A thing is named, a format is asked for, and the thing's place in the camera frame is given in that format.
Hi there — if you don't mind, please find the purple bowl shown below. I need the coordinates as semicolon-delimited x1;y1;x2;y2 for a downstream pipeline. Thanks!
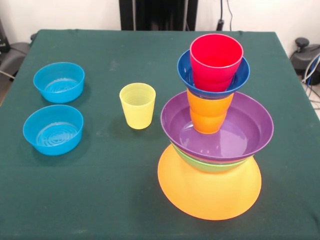
160;90;275;162

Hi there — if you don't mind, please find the dark blue bowl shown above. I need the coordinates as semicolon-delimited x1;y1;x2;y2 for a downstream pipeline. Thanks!
176;49;251;100

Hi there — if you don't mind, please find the light blue bowl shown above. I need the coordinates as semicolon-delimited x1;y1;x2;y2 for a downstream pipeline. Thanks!
33;61;86;104
22;104;84;156

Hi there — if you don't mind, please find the dark green tablecloth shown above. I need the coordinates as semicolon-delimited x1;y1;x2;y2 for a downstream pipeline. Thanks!
0;29;320;240

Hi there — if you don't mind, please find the bundle of floor cables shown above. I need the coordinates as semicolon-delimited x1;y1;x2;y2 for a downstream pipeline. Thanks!
301;54;320;111

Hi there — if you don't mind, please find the red cup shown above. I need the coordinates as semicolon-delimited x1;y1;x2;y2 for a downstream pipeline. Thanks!
189;33;245;93

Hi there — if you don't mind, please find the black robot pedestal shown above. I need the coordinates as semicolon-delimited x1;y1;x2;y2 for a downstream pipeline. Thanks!
119;0;198;31

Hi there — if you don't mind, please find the large green bowl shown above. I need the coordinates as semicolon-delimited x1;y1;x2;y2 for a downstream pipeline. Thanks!
169;141;256;173

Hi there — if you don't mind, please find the orange cup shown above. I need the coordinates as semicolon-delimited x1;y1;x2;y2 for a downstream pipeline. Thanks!
186;87;235;135

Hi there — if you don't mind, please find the large orange bowl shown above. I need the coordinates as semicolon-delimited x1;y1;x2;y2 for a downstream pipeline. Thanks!
157;144;263;221

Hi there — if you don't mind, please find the yellow cup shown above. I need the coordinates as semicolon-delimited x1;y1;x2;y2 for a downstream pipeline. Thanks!
118;82;157;130

